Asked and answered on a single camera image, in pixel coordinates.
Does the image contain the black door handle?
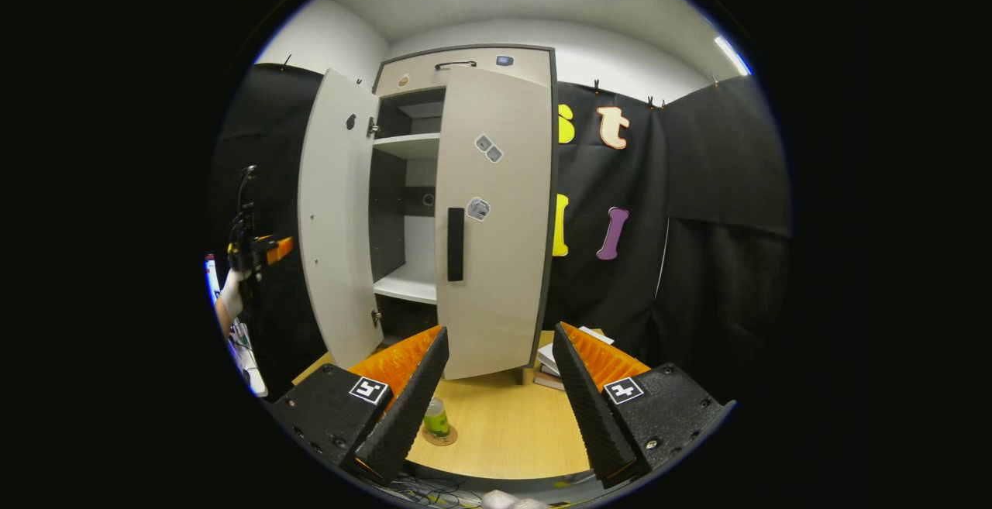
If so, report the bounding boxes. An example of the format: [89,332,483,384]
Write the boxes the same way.
[447,208,466,283]

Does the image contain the ceiling light panel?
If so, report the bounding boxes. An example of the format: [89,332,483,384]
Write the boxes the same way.
[713,35,751,76]

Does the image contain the grey cabinet drawer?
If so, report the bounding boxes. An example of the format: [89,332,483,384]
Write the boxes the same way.
[376,48,553,98]

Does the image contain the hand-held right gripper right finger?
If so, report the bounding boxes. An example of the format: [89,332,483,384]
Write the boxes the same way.
[553,322,735,488]

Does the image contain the black backdrop cloth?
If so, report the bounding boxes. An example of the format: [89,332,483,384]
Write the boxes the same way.
[208,64,793,401]

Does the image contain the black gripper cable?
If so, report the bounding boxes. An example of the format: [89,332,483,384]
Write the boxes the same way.
[236,164,258,219]

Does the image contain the light grey cabinet door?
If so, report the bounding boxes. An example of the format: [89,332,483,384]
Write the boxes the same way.
[434,66,554,380]
[298,69,386,370]

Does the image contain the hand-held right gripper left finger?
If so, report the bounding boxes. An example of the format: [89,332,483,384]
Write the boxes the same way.
[267,325,450,487]

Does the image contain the stack of books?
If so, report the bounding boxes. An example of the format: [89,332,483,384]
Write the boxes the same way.
[535,327,615,391]

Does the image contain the grey cabinet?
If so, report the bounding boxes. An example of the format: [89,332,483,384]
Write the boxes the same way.
[368,44,559,339]

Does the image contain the black cable bundle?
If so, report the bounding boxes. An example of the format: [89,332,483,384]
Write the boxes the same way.
[391,474,485,508]

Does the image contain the green label bottle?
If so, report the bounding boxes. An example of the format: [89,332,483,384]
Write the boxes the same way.
[423,397,451,440]

